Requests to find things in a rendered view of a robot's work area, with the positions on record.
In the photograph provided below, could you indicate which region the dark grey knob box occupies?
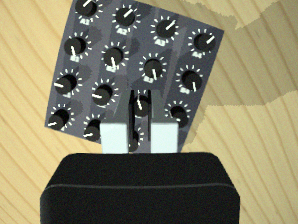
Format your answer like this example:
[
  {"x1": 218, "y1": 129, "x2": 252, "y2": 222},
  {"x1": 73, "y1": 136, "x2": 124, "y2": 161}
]
[{"x1": 44, "y1": 0, "x2": 225, "y2": 153}]

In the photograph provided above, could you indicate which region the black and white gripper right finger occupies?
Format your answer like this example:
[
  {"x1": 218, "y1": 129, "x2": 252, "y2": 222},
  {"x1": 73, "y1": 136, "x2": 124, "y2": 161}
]
[{"x1": 148, "y1": 90, "x2": 178, "y2": 153}]

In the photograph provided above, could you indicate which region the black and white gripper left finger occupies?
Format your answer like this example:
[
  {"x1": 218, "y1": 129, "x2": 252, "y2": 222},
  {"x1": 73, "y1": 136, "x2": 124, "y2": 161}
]
[{"x1": 100, "y1": 90, "x2": 135, "y2": 153}]

